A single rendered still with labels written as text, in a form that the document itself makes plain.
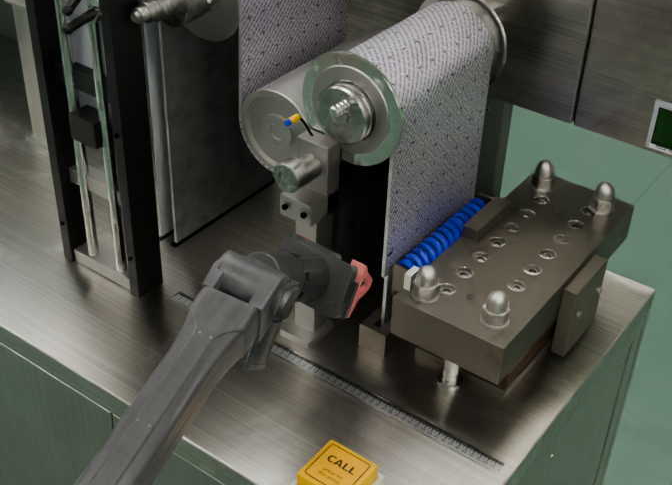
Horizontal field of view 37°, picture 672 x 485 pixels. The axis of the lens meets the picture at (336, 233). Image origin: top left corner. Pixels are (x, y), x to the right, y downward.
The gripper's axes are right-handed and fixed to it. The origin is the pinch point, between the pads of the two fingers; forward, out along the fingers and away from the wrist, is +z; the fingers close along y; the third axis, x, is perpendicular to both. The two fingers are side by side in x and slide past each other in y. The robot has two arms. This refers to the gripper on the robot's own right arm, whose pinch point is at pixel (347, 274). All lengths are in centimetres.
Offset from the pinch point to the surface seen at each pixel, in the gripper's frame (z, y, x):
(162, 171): 11.0, -41.1, -0.7
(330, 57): -5.0, -9.4, 24.3
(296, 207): -1.3, -9.3, 5.3
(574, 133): 261, -62, 24
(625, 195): 236, -30, 11
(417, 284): 6.6, 6.5, 1.2
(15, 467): 12, -52, -58
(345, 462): -4.5, 10.4, -19.6
